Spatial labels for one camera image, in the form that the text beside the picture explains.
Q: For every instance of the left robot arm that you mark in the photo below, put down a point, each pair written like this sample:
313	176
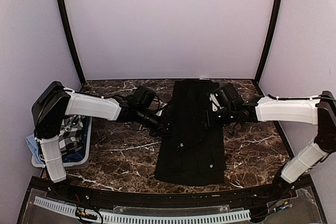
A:
57	102

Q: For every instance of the white slotted cable duct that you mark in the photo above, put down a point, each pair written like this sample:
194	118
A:
122	214

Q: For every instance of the dark blue shirt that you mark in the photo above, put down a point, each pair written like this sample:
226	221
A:
80	154

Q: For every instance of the grey plastic laundry basket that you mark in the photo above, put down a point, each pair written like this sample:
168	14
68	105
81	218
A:
77	163

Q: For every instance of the right black frame post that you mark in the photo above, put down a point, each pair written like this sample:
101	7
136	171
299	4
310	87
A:
268	41

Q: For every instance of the light blue shirt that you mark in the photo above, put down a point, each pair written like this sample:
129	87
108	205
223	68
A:
35	150

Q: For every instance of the black white plaid shirt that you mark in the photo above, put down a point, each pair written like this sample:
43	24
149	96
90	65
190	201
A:
70	138

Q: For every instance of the black front rail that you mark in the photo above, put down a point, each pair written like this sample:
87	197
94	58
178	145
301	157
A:
254	197

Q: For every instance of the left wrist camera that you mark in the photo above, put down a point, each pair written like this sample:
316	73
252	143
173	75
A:
160	106

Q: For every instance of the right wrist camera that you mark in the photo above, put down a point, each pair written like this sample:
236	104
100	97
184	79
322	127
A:
215	104

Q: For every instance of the black long sleeve shirt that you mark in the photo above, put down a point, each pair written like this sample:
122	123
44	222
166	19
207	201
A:
194	155

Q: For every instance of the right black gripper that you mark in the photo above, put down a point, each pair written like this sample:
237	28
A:
209	121

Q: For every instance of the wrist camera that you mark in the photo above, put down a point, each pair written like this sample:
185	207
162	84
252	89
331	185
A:
215	104
160	106

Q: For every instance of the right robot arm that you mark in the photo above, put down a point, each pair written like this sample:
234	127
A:
228	107

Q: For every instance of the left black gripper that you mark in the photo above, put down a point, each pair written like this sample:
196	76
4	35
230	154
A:
161	129

